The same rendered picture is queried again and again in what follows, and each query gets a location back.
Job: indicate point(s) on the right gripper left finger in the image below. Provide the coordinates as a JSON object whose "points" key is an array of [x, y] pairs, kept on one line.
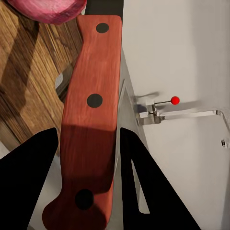
{"points": [[22, 175]]}

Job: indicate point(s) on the parer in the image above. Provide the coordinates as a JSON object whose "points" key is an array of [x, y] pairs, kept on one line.
{"points": [[89, 123]]}

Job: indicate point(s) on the drop in sink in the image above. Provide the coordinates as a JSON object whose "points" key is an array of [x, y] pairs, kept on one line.
{"points": [[126, 118]]}

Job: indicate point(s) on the cutting board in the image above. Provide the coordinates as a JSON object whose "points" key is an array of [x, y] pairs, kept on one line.
{"points": [[32, 55]]}

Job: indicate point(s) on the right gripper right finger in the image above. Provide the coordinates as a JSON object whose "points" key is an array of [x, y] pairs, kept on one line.
{"points": [[167, 211]]}

